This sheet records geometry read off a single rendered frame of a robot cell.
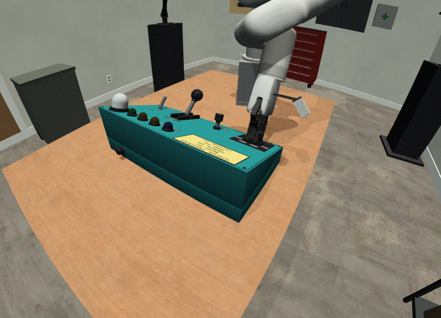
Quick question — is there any teal control console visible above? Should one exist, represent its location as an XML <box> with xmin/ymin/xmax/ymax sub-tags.
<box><xmin>98</xmin><ymin>89</ymin><xmax>283</xmax><ymax>223</ymax></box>

